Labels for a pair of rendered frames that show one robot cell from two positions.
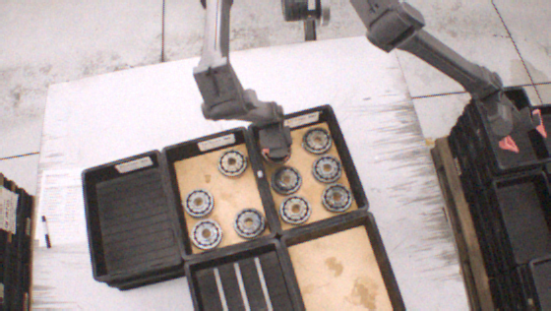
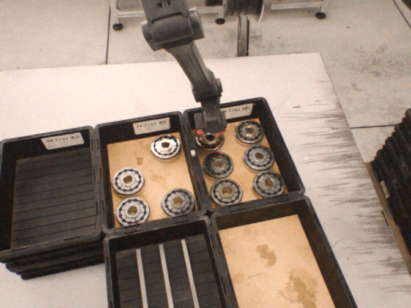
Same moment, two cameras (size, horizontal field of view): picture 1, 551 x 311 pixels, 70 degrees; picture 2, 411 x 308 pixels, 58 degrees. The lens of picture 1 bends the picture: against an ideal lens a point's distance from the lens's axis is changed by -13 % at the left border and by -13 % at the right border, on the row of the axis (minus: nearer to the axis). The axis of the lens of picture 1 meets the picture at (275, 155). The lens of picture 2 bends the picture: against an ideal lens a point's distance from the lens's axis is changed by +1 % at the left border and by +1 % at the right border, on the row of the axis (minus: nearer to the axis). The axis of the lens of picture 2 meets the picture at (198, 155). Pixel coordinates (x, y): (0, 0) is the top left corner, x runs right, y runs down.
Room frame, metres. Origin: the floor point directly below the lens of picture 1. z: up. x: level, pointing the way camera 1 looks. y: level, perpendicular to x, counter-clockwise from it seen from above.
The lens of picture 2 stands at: (-0.10, 0.05, 1.90)
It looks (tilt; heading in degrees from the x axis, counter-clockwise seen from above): 56 degrees down; 359
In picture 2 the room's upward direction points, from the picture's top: straight up
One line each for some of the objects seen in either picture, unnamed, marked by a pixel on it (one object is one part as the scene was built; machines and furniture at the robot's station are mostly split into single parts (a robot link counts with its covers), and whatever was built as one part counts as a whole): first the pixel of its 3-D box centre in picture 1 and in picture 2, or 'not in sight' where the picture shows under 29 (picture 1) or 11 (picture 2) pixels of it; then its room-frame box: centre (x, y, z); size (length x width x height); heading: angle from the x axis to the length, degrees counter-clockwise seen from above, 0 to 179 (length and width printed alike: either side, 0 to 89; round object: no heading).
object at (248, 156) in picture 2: (327, 168); (259, 156); (0.59, -0.17, 0.86); 0.10 x 0.10 x 0.01
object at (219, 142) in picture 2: (276, 150); (210, 138); (0.67, -0.01, 0.86); 0.10 x 0.10 x 0.01
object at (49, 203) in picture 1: (60, 205); not in sight; (0.59, 0.87, 0.70); 0.33 x 0.23 x 0.01; 4
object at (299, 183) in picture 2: (306, 166); (239, 150); (0.58, -0.10, 0.92); 0.40 x 0.30 x 0.02; 11
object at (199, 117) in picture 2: (275, 134); (210, 115); (0.67, 0.00, 0.98); 0.10 x 0.07 x 0.07; 95
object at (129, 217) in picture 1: (133, 218); (53, 194); (0.46, 0.49, 0.87); 0.40 x 0.30 x 0.11; 11
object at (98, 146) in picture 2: (215, 191); (147, 167); (0.52, 0.20, 0.92); 0.40 x 0.30 x 0.02; 11
